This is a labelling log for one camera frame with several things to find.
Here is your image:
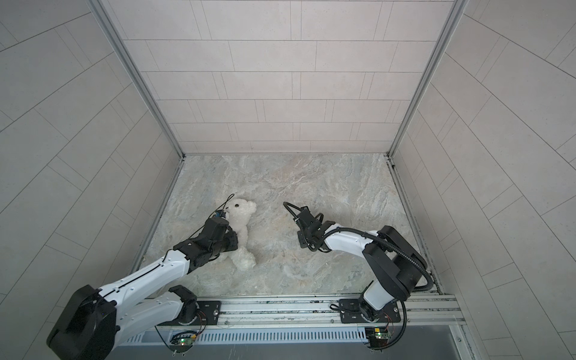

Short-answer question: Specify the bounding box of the green circuit board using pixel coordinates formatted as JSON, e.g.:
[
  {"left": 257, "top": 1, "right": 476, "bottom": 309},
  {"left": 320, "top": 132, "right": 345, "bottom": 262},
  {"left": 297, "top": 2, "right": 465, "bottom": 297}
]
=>
[
  {"left": 170, "top": 331, "right": 198, "bottom": 347},
  {"left": 364, "top": 327, "right": 392, "bottom": 350}
]

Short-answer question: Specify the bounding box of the left green circuit board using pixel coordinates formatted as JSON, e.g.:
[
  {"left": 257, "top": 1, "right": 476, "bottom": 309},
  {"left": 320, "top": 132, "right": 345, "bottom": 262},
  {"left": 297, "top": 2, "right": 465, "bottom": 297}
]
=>
[{"left": 170, "top": 331, "right": 198, "bottom": 347}]

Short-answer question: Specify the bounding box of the white plush teddy bear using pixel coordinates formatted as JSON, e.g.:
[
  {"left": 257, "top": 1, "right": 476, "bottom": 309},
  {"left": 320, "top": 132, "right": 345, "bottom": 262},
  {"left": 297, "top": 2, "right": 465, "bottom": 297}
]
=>
[{"left": 224, "top": 199, "right": 257, "bottom": 271}]

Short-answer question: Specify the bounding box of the right green circuit board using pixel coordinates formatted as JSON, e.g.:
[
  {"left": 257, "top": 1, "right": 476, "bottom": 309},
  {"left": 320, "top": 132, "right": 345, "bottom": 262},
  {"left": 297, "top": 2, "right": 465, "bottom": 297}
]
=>
[{"left": 364, "top": 327, "right": 392, "bottom": 350}]

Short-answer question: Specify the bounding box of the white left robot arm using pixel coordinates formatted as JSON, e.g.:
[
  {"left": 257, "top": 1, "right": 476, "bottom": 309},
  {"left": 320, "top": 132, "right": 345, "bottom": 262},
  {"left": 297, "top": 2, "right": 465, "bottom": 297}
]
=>
[{"left": 46, "top": 217, "right": 239, "bottom": 359}]

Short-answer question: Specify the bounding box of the aluminium corner post left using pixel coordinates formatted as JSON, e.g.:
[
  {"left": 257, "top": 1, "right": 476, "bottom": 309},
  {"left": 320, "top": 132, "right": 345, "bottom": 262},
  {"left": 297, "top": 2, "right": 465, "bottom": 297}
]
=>
[{"left": 86, "top": 0, "right": 185, "bottom": 161}]

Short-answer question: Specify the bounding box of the aluminium corner post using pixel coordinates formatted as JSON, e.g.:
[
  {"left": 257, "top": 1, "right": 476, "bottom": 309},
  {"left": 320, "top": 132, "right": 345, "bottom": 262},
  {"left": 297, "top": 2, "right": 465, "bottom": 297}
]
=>
[
  {"left": 387, "top": 0, "right": 468, "bottom": 159},
  {"left": 86, "top": 0, "right": 185, "bottom": 161}
]

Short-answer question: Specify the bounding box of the thin black left cable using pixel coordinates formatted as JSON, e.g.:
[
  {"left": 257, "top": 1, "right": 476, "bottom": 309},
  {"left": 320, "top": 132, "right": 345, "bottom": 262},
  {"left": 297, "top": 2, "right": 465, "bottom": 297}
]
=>
[{"left": 188, "top": 193, "right": 236, "bottom": 242}]

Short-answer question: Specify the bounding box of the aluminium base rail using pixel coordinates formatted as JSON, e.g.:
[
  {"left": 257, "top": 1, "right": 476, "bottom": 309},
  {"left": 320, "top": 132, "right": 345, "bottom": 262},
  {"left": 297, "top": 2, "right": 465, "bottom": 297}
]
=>
[{"left": 126, "top": 292, "right": 465, "bottom": 351}]

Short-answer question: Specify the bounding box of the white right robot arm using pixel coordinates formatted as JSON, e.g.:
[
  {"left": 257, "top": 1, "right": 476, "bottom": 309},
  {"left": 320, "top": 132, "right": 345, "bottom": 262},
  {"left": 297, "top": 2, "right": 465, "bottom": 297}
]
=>
[{"left": 283, "top": 202, "right": 434, "bottom": 323}]

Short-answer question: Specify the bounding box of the aluminium corner post right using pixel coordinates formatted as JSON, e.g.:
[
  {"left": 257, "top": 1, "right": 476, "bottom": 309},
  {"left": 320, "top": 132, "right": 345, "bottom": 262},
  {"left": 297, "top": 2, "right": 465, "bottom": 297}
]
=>
[{"left": 387, "top": 0, "right": 468, "bottom": 159}]

